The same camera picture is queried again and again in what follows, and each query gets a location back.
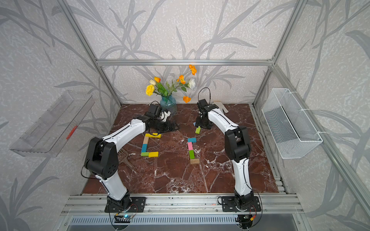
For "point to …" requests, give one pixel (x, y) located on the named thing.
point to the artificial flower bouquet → (154, 85)
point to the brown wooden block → (195, 161)
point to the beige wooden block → (146, 140)
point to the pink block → (190, 147)
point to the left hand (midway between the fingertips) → (174, 128)
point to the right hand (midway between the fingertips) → (199, 125)
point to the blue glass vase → (168, 103)
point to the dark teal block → (192, 139)
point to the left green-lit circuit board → (125, 219)
